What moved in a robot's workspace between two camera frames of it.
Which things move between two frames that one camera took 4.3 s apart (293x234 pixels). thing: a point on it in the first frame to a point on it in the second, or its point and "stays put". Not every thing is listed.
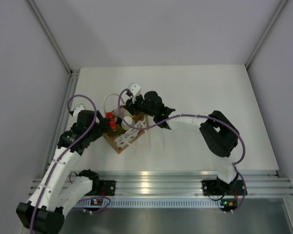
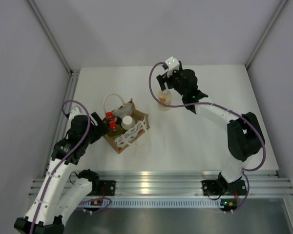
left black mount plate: x=107 y=187 stays put
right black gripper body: x=139 y=106 to x=177 y=73
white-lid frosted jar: x=125 y=126 stays put
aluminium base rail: x=259 y=183 stays put
